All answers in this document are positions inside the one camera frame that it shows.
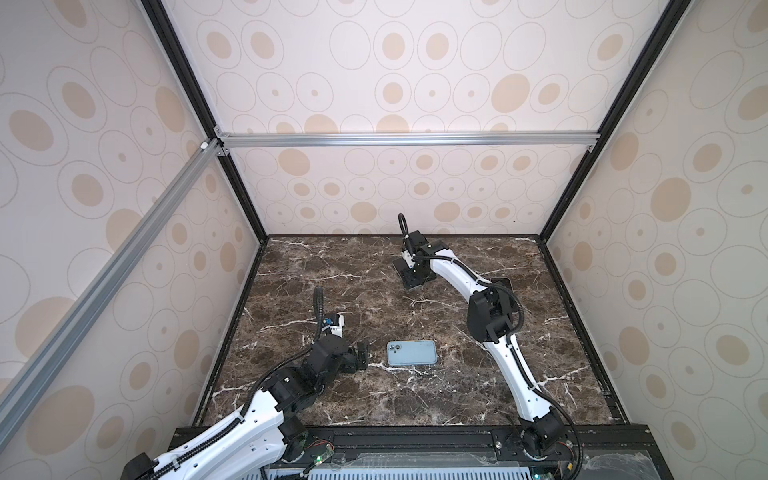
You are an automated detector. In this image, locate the black phone grey edge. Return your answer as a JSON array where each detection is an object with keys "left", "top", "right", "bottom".
[{"left": 393, "top": 258, "right": 422, "bottom": 290}]

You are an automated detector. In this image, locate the light blue case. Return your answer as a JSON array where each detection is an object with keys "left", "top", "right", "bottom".
[{"left": 387, "top": 340, "right": 438, "bottom": 367}]

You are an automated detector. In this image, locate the pink phone case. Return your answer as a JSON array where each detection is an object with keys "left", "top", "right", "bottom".
[{"left": 491, "top": 278, "right": 512, "bottom": 290}]

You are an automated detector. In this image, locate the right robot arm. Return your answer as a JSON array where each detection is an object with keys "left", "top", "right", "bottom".
[{"left": 393, "top": 231, "right": 566, "bottom": 460}]

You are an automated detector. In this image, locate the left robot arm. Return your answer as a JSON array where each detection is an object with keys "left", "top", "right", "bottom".
[{"left": 121, "top": 333, "right": 369, "bottom": 479}]

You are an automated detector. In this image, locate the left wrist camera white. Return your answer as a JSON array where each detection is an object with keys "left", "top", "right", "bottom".
[{"left": 321, "top": 312, "right": 345, "bottom": 338}]

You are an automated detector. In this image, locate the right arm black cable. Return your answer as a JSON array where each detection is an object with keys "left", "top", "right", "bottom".
[{"left": 397, "top": 212, "right": 583, "bottom": 480}]

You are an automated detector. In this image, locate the horizontal aluminium rail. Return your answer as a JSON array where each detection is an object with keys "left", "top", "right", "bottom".
[{"left": 218, "top": 130, "right": 600, "bottom": 148}]

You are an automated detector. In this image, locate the black base frame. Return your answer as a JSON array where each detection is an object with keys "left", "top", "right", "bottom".
[{"left": 155, "top": 424, "right": 673, "bottom": 480}]

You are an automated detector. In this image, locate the left slanted aluminium rail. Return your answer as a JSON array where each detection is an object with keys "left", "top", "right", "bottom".
[{"left": 1, "top": 138, "right": 223, "bottom": 448}]

